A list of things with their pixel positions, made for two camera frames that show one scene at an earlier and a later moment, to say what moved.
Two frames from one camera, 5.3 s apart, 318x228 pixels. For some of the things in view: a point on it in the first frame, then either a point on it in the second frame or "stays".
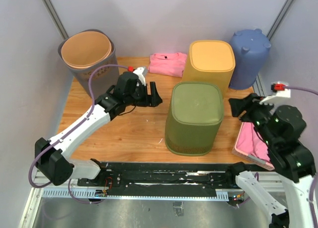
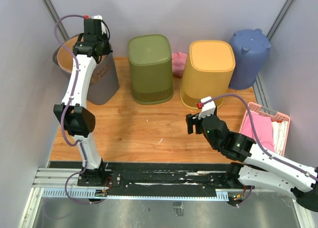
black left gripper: x=152 y=100 -> x=108 y=50
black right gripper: x=249 y=102 -> x=190 y=118
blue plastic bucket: x=250 y=47 stays
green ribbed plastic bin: x=196 y=113 -> x=151 y=68
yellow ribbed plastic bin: x=211 y=61 stays
